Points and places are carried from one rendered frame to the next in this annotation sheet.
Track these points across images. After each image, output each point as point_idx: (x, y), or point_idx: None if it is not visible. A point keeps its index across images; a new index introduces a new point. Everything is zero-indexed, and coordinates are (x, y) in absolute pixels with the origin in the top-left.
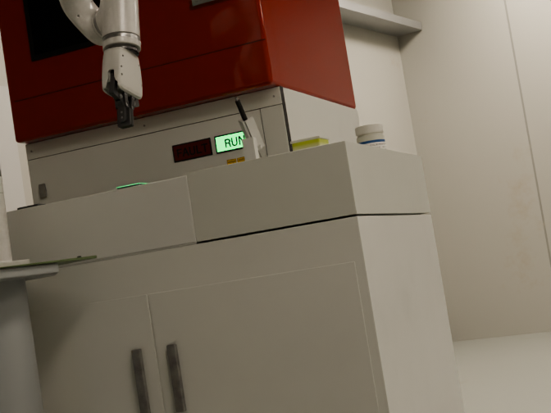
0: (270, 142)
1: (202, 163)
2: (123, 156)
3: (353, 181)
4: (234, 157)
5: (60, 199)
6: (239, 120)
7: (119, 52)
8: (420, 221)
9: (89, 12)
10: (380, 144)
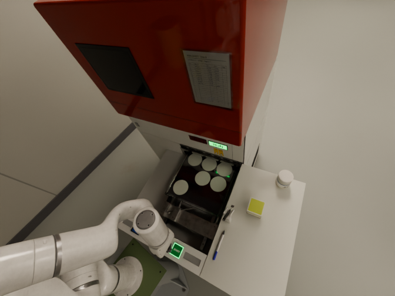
0: (234, 151)
1: (202, 144)
2: (167, 128)
3: None
4: (217, 148)
5: (144, 128)
6: (223, 213)
7: (157, 251)
8: None
9: (131, 214)
10: (288, 185)
